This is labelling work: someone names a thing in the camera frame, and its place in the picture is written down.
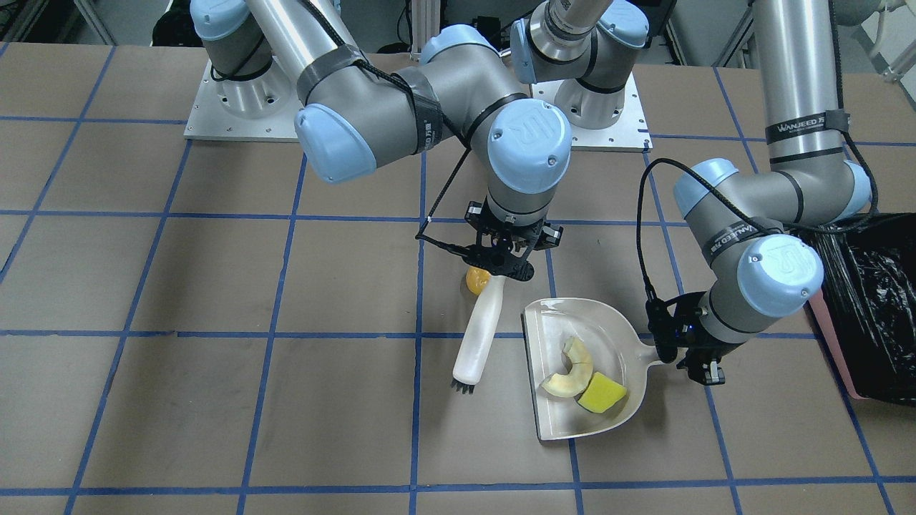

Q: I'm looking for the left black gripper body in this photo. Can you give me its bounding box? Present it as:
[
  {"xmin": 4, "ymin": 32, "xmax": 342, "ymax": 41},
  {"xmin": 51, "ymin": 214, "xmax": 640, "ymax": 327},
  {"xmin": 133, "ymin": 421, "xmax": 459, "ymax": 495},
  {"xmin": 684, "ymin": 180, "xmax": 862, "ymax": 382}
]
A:
[{"xmin": 645, "ymin": 290, "xmax": 737, "ymax": 386}]

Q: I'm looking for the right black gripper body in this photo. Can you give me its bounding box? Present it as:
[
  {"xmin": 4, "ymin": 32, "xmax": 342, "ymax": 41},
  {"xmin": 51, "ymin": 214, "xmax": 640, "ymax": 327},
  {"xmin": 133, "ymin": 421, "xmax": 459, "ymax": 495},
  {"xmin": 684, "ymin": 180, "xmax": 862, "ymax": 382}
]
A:
[{"xmin": 464, "ymin": 202, "xmax": 563, "ymax": 281}]

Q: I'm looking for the yellow potato toy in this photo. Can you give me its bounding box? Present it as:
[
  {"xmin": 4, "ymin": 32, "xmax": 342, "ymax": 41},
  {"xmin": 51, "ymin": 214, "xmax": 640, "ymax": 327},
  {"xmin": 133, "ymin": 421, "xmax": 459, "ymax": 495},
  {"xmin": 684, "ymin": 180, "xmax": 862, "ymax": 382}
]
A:
[{"xmin": 464, "ymin": 266, "xmax": 491, "ymax": 296}]

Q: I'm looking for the beige plastic dustpan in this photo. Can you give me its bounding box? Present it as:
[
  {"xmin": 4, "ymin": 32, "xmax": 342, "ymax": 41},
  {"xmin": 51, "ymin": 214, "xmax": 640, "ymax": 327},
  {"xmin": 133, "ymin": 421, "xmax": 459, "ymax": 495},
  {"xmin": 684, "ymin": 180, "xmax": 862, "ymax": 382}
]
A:
[{"xmin": 522, "ymin": 298, "xmax": 661, "ymax": 442}]

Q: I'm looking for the yellow green sponge piece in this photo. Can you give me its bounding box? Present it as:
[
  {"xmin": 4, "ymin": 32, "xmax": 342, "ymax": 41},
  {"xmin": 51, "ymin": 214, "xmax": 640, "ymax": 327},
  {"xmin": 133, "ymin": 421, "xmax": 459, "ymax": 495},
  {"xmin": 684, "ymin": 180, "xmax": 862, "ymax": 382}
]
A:
[{"xmin": 576, "ymin": 372, "xmax": 628, "ymax": 413}]

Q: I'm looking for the beige hand brush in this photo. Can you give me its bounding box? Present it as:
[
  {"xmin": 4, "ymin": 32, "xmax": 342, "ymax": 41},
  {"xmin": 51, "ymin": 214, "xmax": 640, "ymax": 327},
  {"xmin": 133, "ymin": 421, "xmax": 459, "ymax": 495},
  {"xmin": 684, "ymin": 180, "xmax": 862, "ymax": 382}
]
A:
[{"xmin": 452, "ymin": 276, "xmax": 506, "ymax": 394}]

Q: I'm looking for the pale melon rind slice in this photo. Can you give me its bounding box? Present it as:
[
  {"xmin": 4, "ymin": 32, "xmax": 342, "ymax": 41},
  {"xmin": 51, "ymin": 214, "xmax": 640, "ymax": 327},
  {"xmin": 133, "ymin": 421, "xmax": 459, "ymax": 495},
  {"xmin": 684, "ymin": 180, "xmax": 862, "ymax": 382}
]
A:
[{"xmin": 540, "ymin": 336, "xmax": 593, "ymax": 398}]

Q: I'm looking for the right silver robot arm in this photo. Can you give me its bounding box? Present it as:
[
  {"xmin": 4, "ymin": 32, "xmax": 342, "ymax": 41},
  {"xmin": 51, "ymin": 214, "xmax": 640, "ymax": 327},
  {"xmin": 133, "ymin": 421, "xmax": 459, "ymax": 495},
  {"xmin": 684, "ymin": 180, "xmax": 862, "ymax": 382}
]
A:
[{"xmin": 185, "ymin": 1, "xmax": 573, "ymax": 281}]

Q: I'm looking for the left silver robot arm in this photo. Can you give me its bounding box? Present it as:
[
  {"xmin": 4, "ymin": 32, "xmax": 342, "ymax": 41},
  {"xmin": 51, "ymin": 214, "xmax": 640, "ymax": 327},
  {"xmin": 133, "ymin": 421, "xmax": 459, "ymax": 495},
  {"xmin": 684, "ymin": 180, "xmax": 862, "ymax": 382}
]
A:
[{"xmin": 644, "ymin": 1, "xmax": 879, "ymax": 386}]

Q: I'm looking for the pink bin with black bag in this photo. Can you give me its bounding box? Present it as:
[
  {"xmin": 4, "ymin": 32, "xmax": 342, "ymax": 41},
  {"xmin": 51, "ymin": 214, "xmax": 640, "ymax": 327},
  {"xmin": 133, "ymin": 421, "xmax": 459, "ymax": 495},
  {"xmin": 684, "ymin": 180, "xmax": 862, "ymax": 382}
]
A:
[{"xmin": 797, "ymin": 214, "xmax": 915, "ymax": 406}]

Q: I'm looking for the grey office chair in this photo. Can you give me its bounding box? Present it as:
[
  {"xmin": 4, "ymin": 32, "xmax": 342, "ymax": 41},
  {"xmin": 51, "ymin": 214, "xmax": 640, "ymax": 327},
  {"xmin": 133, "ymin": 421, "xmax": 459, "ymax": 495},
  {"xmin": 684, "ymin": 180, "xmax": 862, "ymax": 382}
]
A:
[{"xmin": 835, "ymin": 1, "xmax": 914, "ymax": 84}]

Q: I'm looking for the braided black cable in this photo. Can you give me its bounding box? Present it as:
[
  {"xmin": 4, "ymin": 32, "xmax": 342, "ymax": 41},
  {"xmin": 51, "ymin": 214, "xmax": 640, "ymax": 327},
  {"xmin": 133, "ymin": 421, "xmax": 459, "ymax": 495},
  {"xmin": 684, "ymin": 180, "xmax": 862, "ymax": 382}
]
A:
[{"xmin": 635, "ymin": 157, "xmax": 774, "ymax": 315}]

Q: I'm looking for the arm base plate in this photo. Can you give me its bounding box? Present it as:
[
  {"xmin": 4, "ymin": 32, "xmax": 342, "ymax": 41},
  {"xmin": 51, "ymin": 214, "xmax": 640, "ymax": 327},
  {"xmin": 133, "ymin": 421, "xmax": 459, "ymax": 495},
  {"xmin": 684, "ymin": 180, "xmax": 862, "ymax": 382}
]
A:
[
  {"xmin": 184, "ymin": 59, "xmax": 302, "ymax": 142},
  {"xmin": 530, "ymin": 73, "xmax": 652, "ymax": 152}
]

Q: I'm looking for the aluminium frame post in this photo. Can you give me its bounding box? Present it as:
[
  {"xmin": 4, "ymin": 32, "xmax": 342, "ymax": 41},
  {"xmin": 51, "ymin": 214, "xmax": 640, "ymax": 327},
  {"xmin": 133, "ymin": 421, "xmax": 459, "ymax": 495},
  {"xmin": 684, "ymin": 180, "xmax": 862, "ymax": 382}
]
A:
[{"xmin": 409, "ymin": 0, "xmax": 442, "ymax": 62}]

